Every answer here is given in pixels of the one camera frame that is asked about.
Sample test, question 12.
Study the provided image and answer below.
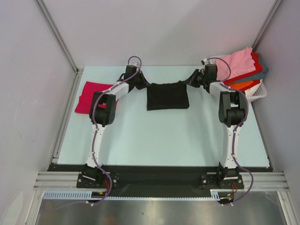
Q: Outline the black t-shirt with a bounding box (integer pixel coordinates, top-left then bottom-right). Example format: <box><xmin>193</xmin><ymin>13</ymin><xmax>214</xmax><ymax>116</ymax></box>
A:
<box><xmin>147</xmin><ymin>81</ymin><xmax>189</xmax><ymax>111</ymax></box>

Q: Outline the magenta t-shirt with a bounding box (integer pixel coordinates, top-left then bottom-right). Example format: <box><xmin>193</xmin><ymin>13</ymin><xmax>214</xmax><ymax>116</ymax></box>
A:
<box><xmin>75</xmin><ymin>81</ymin><xmax>113</xmax><ymax>114</ymax></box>

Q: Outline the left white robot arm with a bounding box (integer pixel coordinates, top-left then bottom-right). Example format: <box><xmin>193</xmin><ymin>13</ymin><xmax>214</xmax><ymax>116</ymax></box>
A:
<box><xmin>86</xmin><ymin>64</ymin><xmax>149</xmax><ymax>168</ymax></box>

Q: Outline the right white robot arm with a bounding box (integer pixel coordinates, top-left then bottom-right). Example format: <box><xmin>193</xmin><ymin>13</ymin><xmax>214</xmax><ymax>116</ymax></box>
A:
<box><xmin>184</xmin><ymin>64</ymin><xmax>249</xmax><ymax>188</ymax></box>

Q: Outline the orange t-shirt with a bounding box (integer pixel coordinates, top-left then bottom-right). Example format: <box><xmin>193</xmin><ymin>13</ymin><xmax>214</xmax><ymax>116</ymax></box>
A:
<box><xmin>230</xmin><ymin>81</ymin><xmax>254</xmax><ymax>91</ymax></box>

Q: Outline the pink t-shirt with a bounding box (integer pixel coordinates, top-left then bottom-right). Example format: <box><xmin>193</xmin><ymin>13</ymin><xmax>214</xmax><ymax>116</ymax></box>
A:
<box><xmin>216</xmin><ymin>47</ymin><xmax>255</xmax><ymax>81</ymax></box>

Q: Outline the red t-shirt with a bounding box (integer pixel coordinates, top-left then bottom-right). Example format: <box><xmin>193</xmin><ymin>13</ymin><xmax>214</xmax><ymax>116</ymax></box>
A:
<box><xmin>224</xmin><ymin>52</ymin><xmax>268</xmax><ymax>90</ymax></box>

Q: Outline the grey-blue t-shirt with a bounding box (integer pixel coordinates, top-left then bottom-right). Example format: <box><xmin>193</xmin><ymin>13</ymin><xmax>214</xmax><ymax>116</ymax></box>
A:
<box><xmin>229</xmin><ymin>52</ymin><xmax>269</xmax><ymax>83</ymax></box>

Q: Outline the white plastic basket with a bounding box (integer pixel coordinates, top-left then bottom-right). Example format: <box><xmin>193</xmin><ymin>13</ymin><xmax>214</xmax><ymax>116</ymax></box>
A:
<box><xmin>210</xmin><ymin>55</ymin><xmax>267</xmax><ymax>102</ymax></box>

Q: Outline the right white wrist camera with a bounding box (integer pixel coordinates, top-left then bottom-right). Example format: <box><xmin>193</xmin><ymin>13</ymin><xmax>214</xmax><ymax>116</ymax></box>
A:
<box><xmin>201</xmin><ymin>58</ymin><xmax>215</xmax><ymax>66</ymax></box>

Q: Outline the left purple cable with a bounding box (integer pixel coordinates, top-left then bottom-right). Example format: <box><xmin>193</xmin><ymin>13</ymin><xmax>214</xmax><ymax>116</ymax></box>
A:
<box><xmin>90</xmin><ymin>55</ymin><xmax>141</xmax><ymax>207</ymax></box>

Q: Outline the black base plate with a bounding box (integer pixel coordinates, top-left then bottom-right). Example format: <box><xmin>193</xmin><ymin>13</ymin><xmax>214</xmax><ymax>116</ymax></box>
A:
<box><xmin>47</xmin><ymin>164</ymin><xmax>272</xmax><ymax>197</ymax></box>

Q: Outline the right aluminium frame post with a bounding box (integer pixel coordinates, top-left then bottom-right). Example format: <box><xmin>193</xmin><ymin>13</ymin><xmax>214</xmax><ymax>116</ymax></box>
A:
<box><xmin>252</xmin><ymin>0</ymin><xmax>284</xmax><ymax>52</ymax></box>

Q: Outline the aluminium frame post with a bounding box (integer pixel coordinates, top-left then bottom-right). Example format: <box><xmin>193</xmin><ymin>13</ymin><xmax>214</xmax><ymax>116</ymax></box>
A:
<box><xmin>252</xmin><ymin>0</ymin><xmax>284</xmax><ymax>52</ymax></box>
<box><xmin>34</xmin><ymin>0</ymin><xmax>79</xmax><ymax>74</ymax></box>

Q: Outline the left aluminium frame post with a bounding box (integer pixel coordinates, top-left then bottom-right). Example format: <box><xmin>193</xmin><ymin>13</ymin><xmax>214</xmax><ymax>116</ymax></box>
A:
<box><xmin>34</xmin><ymin>0</ymin><xmax>79</xmax><ymax>74</ymax></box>

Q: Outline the white cable duct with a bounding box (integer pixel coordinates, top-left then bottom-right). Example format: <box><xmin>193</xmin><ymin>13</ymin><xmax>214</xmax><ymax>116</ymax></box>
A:
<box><xmin>43</xmin><ymin>190</ymin><xmax>233</xmax><ymax>202</ymax></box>

